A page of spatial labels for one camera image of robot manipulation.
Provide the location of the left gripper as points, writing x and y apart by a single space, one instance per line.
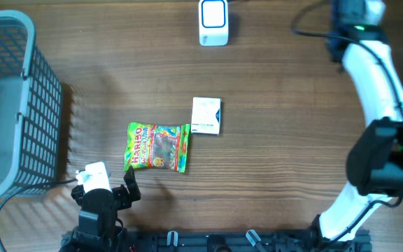
121 192

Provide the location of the Haribo gummy candy bag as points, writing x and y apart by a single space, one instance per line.
159 146

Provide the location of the white blue carton box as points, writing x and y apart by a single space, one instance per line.
206 115

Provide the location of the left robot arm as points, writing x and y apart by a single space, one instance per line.
99 228

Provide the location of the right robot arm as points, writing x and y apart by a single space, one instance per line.
374 166

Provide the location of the white barcode scanner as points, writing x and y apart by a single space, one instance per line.
213 22

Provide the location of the grey plastic mesh basket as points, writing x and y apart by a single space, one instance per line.
30 107

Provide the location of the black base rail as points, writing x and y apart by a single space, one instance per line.
282 240

